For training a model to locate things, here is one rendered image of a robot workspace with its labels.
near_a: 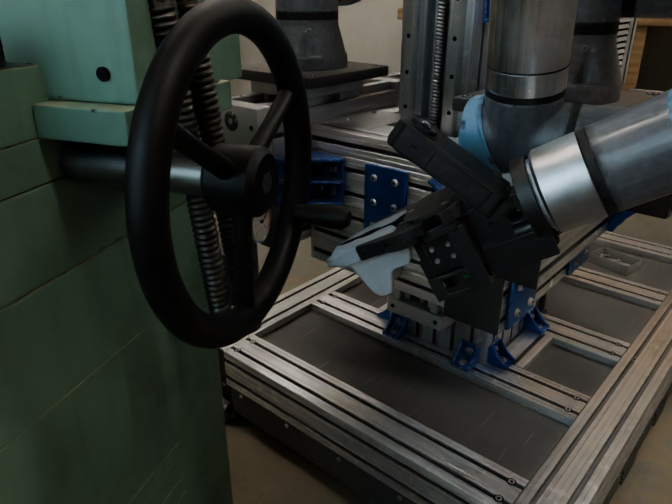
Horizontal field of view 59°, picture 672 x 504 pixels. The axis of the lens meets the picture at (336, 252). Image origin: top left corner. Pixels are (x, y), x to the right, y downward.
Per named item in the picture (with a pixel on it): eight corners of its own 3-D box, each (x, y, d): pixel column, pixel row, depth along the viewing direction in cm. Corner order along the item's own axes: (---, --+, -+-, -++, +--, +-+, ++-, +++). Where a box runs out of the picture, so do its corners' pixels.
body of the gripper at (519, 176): (431, 306, 53) (563, 262, 48) (388, 224, 52) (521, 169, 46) (444, 270, 60) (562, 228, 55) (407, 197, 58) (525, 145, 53)
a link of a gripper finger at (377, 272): (341, 315, 58) (424, 286, 54) (312, 264, 57) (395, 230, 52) (350, 301, 61) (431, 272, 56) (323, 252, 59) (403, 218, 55)
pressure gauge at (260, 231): (254, 263, 82) (251, 207, 78) (230, 259, 83) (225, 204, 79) (273, 245, 87) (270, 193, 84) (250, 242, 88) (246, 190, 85)
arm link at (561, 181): (575, 143, 44) (572, 121, 51) (516, 168, 46) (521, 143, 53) (613, 229, 46) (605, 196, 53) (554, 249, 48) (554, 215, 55)
